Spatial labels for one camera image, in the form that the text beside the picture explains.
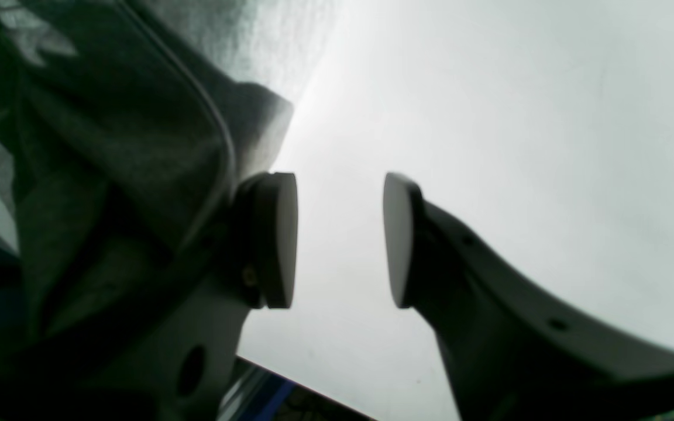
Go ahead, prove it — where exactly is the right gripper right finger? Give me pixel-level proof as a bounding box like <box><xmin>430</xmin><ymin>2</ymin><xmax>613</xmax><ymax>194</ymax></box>
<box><xmin>383</xmin><ymin>172</ymin><xmax>674</xmax><ymax>420</ymax></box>

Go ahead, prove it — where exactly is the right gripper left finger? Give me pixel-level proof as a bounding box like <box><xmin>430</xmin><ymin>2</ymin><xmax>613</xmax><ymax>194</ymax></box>
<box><xmin>80</xmin><ymin>172</ymin><xmax>298</xmax><ymax>420</ymax></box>

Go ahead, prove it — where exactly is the grey T-shirt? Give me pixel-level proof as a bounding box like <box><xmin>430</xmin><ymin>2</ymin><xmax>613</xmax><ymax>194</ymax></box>
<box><xmin>0</xmin><ymin>1</ymin><xmax>341</xmax><ymax>341</ymax></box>

